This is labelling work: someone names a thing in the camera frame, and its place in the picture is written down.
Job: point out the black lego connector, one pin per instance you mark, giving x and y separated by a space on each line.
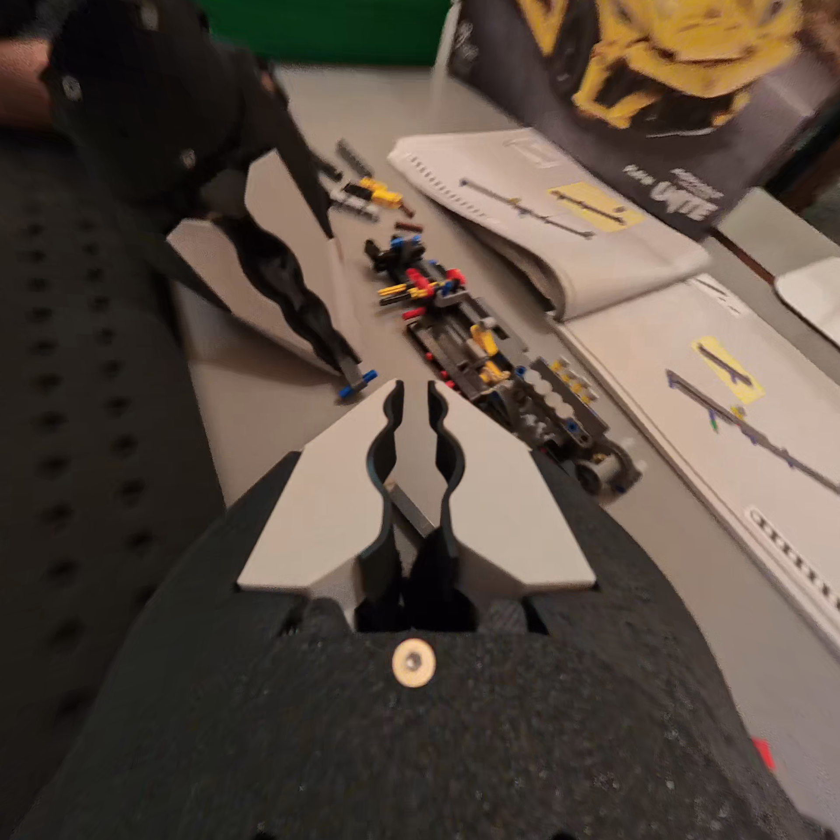
354 190

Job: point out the yellow lego connector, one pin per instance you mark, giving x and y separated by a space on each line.
384 191

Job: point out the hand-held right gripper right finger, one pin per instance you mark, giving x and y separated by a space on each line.
518 518

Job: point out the open instruction booklet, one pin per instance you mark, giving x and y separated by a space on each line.
656 315

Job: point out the lego set box yellow car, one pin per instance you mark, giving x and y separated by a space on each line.
623 79

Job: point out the black lego beam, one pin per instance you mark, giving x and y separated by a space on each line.
354 157

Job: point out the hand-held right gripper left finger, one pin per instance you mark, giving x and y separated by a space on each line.
315 518

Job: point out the black dimpled mat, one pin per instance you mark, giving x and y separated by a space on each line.
98 394

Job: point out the grey lego beam yellow piece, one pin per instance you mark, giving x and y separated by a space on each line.
410 508

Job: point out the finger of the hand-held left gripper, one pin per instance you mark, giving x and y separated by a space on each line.
197 241
282 210

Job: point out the person's left forearm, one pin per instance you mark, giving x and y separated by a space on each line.
26 85

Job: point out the green plastic bin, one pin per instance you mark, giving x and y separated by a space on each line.
328 33

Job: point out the light grey lego beam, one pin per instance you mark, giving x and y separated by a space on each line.
354 208

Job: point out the partly built lego chassis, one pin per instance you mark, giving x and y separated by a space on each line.
485 367

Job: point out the blue lego pin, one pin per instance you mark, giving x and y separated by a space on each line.
371 376

